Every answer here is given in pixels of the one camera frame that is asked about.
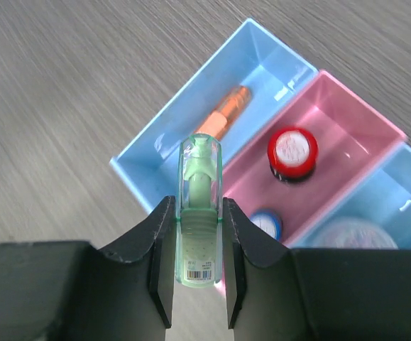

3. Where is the pink drawer box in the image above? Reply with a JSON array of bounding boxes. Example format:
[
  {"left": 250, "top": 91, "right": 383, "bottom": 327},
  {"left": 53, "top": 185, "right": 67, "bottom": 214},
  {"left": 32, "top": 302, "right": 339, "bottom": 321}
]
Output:
[{"left": 223, "top": 70, "right": 407, "bottom": 247}]

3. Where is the orange utility knife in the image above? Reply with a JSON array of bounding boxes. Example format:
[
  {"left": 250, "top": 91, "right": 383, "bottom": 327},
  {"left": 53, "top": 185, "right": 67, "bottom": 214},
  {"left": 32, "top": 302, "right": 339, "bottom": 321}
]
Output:
[{"left": 195, "top": 85, "right": 252, "bottom": 141}]

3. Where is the clear paper clip jar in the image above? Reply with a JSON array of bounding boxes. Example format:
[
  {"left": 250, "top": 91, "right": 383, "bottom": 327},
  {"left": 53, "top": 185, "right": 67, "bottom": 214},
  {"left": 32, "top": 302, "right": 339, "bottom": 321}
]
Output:
[{"left": 309, "top": 217, "right": 398, "bottom": 249}]

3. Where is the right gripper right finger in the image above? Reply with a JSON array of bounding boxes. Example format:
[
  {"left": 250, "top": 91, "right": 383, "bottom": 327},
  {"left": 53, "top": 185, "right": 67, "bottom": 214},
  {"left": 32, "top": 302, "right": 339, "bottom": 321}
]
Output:
[{"left": 223, "top": 199, "right": 411, "bottom": 340}]

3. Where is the green correction tape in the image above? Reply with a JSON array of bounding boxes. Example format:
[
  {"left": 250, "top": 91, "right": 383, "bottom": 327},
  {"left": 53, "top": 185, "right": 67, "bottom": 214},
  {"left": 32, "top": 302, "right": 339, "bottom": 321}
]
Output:
[{"left": 175, "top": 134, "right": 223, "bottom": 288}]

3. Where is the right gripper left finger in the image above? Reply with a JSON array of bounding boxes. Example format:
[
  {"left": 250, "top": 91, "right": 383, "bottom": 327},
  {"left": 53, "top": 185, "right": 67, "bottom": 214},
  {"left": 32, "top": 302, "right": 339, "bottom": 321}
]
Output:
[{"left": 0, "top": 196, "right": 176, "bottom": 340}]

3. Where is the red ink bottle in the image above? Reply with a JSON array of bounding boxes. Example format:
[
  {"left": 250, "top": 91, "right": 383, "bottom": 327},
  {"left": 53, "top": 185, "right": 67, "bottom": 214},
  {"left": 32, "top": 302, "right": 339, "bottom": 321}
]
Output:
[{"left": 267, "top": 126, "right": 319, "bottom": 183}]

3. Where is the light blue drawer box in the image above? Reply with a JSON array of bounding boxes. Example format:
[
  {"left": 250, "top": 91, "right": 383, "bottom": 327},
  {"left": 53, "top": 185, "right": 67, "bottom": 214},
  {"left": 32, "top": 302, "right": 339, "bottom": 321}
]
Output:
[{"left": 110, "top": 18, "right": 318, "bottom": 213}]

